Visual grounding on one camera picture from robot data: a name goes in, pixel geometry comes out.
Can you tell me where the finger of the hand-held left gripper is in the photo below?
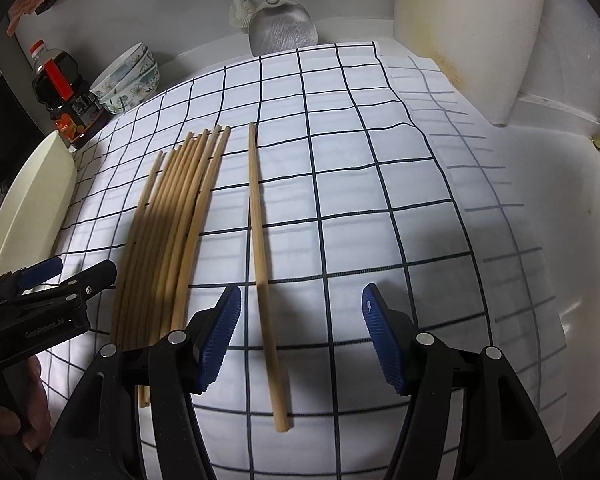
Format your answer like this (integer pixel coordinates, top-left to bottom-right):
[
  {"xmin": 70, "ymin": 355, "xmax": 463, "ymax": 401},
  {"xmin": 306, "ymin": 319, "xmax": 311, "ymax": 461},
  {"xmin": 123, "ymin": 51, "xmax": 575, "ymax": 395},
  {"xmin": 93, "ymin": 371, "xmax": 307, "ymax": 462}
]
[
  {"xmin": 0, "ymin": 256, "xmax": 64, "ymax": 306},
  {"xmin": 17, "ymin": 259, "xmax": 118, "ymax": 308}
]

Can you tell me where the person's left hand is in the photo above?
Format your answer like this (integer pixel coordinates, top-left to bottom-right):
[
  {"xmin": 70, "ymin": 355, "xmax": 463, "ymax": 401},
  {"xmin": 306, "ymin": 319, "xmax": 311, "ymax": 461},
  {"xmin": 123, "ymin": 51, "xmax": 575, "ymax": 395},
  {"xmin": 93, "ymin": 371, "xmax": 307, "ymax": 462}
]
[{"xmin": 0, "ymin": 354, "xmax": 53, "ymax": 461}]

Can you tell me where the bundle of wooden chopsticks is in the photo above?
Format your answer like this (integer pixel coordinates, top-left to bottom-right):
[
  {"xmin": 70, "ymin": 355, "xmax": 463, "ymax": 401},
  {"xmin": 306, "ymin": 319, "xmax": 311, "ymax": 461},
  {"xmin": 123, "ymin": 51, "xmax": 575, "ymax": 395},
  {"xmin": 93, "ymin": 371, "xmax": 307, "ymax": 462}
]
[{"xmin": 110, "ymin": 125, "xmax": 232, "ymax": 409}]

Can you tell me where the metal spatula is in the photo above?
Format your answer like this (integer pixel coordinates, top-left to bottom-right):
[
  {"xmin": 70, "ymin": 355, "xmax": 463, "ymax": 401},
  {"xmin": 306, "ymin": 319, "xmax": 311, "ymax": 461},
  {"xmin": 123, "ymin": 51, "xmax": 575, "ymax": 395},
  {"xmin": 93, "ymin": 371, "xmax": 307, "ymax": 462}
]
[{"xmin": 248, "ymin": 0, "xmax": 319, "ymax": 56}]

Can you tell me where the white plate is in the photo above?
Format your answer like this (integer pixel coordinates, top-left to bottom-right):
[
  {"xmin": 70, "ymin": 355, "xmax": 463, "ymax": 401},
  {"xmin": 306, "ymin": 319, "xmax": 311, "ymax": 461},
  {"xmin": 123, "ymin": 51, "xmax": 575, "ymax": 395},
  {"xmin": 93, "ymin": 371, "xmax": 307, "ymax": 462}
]
[{"xmin": 0, "ymin": 130, "xmax": 79, "ymax": 292}]

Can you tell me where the dark soy sauce bottle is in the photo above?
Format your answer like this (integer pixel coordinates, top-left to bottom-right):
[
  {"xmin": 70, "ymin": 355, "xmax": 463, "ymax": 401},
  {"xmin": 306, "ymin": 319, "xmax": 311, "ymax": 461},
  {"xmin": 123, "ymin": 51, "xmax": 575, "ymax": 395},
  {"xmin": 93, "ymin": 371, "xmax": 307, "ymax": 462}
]
[{"xmin": 29, "ymin": 40, "xmax": 114, "ymax": 151}]

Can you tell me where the black wok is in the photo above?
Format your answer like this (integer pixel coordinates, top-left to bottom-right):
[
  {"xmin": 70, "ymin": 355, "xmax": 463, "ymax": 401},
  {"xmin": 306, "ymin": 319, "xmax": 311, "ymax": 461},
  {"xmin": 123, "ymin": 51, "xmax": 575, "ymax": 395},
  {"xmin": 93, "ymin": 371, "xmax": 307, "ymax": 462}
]
[{"xmin": 0, "ymin": 67, "xmax": 41, "ymax": 211}]

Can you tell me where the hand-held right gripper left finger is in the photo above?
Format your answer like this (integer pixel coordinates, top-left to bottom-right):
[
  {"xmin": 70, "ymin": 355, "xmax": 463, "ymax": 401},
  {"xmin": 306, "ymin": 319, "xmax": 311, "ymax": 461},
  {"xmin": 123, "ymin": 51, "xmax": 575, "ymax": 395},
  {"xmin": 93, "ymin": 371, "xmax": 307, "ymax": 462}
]
[{"xmin": 37, "ymin": 286, "xmax": 243, "ymax": 480}]

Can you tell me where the floral ceramic bowl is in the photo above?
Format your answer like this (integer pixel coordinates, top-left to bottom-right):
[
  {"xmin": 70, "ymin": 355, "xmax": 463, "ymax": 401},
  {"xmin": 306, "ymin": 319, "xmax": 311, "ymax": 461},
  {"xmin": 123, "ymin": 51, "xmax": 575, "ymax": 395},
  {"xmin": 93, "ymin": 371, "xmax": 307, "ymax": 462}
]
[
  {"xmin": 88, "ymin": 42, "xmax": 149, "ymax": 98},
  {"xmin": 102, "ymin": 62, "xmax": 161, "ymax": 116},
  {"xmin": 97, "ymin": 52, "xmax": 157, "ymax": 107}
]

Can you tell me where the wooden chopstick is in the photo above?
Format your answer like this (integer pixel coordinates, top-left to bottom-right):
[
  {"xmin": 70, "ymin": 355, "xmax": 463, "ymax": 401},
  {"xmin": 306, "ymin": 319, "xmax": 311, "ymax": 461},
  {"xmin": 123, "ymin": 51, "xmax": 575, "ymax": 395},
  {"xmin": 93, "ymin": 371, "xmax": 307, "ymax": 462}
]
[{"xmin": 248, "ymin": 122, "xmax": 294, "ymax": 434}]

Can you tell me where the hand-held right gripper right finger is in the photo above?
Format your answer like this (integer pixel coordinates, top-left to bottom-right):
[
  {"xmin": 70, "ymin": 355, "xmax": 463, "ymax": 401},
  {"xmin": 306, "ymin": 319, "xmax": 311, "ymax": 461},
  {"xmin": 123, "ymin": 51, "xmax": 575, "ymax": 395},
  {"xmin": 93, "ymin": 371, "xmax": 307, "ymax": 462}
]
[{"xmin": 361, "ymin": 283, "xmax": 563, "ymax": 480}]

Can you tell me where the white checked cloth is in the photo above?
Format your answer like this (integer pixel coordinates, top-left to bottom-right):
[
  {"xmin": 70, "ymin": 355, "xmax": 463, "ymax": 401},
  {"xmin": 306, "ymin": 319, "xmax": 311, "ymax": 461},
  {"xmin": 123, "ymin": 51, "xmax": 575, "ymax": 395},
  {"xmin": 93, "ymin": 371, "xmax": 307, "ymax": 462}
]
[{"xmin": 39, "ymin": 40, "xmax": 569, "ymax": 480}]

